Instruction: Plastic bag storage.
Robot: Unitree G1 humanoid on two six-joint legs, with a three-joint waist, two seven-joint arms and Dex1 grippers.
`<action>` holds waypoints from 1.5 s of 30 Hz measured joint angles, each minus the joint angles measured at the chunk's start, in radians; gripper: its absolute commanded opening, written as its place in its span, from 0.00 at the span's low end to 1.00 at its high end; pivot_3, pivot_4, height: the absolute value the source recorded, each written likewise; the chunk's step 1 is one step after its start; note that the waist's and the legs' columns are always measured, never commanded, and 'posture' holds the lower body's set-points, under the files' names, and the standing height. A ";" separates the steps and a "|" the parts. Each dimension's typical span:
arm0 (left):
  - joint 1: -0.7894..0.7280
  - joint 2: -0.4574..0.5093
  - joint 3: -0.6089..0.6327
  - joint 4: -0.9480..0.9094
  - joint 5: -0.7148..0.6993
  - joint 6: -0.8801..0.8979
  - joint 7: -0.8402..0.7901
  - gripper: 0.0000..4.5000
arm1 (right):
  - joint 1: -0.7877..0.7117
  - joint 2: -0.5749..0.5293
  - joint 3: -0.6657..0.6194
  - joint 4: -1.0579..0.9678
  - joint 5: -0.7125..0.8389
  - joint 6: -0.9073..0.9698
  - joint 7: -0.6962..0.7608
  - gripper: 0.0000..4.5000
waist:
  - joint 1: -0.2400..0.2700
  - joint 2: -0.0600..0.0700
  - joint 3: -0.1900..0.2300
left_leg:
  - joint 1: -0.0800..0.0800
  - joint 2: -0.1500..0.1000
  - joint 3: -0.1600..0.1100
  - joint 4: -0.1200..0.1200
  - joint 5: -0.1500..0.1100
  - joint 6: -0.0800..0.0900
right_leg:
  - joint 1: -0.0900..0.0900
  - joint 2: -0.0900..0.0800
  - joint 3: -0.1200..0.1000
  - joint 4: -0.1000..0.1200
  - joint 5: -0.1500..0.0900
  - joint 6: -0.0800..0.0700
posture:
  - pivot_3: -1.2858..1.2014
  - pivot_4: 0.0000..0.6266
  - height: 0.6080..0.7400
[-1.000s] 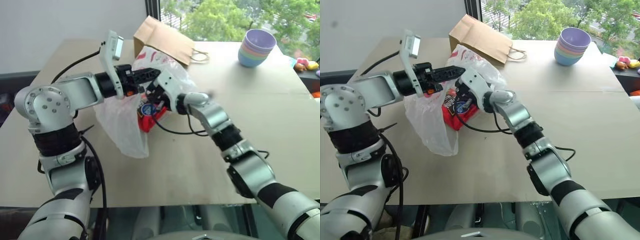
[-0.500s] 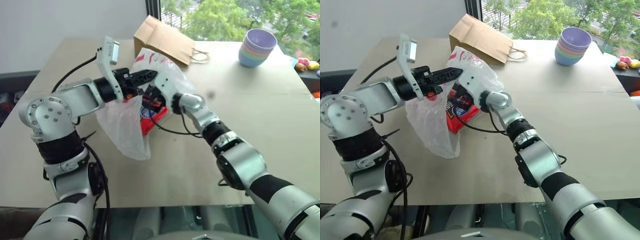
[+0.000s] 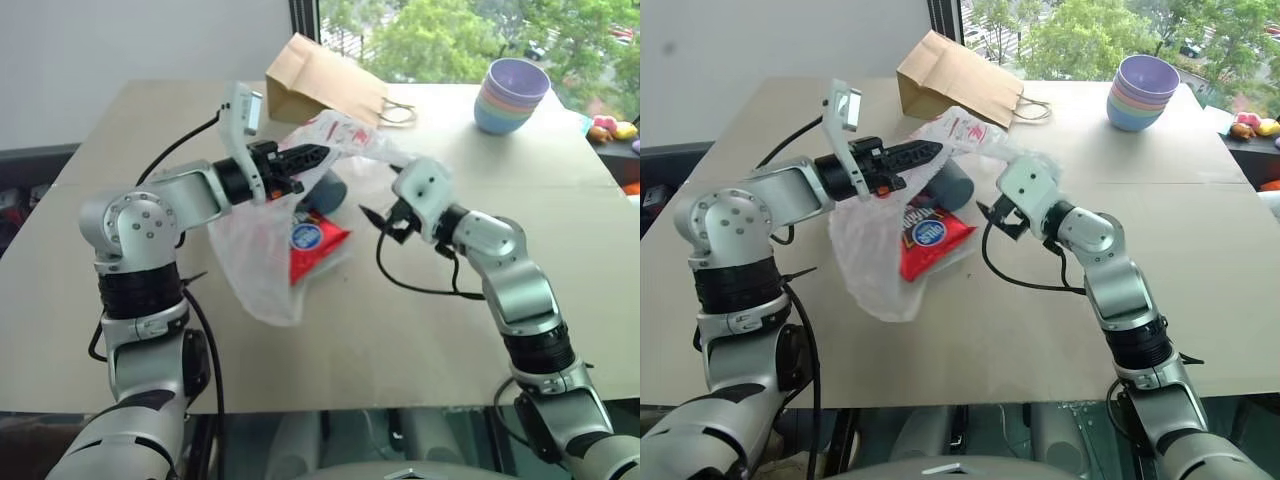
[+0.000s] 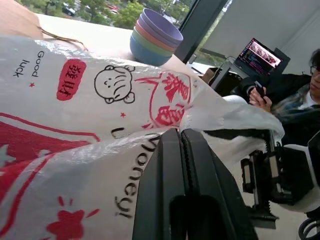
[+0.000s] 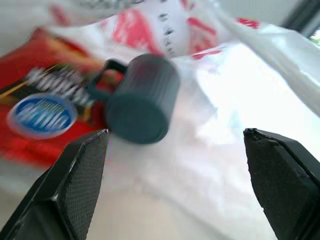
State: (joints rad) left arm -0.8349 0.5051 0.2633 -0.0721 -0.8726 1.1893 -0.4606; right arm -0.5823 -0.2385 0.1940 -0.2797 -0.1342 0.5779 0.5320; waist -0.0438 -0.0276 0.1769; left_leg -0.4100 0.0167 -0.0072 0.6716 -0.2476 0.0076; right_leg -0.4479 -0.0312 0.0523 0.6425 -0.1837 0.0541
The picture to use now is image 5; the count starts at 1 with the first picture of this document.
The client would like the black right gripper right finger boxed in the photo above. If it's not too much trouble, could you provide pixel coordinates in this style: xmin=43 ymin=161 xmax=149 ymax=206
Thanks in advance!
xmin=243 ymin=127 xmax=320 ymax=240

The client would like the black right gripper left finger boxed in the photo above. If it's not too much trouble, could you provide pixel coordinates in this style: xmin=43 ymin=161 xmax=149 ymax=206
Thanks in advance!
xmin=0 ymin=128 xmax=110 ymax=240

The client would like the white red-printed plastic bag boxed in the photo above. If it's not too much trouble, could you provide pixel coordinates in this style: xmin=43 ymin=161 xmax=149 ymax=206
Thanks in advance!
xmin=0 ymin=0 xmax=320 ymax=240

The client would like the red snack packet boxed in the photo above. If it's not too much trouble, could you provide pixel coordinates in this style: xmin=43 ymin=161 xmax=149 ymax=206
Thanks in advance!
xmin=0 ymin=27 xmax=125 ymax=168

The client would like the dark green ribbed mug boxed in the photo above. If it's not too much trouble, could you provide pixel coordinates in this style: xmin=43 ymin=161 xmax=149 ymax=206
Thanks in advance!
xmin=87 ymin=53 xmax=181 ymax=145

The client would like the dark window frame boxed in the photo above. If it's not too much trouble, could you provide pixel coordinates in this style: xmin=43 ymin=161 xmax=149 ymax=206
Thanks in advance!
xmin=280 ymin=0 xmax=320 ymax=39

